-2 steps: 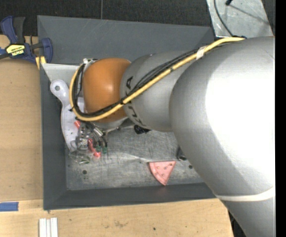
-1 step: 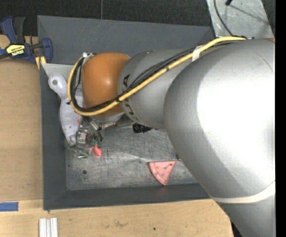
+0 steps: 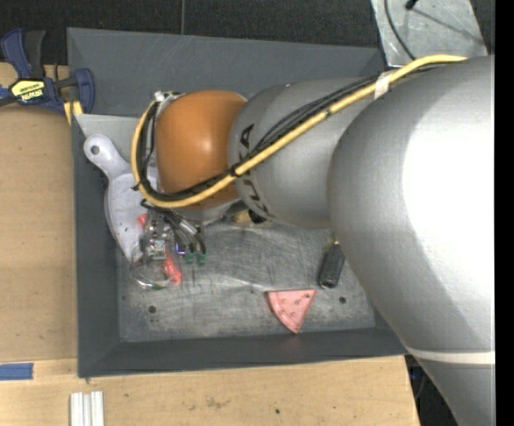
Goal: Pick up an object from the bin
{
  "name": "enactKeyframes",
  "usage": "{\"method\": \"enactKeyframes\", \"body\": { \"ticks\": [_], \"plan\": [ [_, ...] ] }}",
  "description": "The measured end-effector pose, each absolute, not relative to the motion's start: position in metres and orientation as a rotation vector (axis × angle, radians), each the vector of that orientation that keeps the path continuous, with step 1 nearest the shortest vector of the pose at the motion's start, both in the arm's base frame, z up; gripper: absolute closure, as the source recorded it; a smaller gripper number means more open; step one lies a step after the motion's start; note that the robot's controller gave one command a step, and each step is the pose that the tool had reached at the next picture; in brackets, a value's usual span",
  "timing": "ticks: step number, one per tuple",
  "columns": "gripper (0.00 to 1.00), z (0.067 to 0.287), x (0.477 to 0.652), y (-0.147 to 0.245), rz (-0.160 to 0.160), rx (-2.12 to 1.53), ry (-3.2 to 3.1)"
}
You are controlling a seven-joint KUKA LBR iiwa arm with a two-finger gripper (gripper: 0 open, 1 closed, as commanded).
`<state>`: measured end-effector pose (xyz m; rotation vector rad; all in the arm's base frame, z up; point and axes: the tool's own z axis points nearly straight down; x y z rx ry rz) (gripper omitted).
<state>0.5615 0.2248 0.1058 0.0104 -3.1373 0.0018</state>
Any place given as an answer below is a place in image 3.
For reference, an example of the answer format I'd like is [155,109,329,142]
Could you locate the grey metal bin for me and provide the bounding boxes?
[65,27,411,379]

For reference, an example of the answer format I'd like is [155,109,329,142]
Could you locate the clear sunglasses with orange arms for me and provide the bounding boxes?
[132,213,184,291]

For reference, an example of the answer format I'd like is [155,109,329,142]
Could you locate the white plastic paddle board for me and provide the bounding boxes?
[83,133,158,262]

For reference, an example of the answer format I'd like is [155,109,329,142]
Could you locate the black plug with brass tip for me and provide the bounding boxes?
[318,233,346,290]

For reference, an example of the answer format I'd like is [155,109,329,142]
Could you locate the black cylinder on white bracket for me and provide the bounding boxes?
[233,209,267,226]

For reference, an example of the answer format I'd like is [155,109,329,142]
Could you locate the pale wood flat board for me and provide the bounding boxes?
[0,62,80,364]

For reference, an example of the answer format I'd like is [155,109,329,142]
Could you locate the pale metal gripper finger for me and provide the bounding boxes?
[139,236,169,266]

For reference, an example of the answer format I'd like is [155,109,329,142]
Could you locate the pink triangular sponge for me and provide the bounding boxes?
[265,288,319,335]

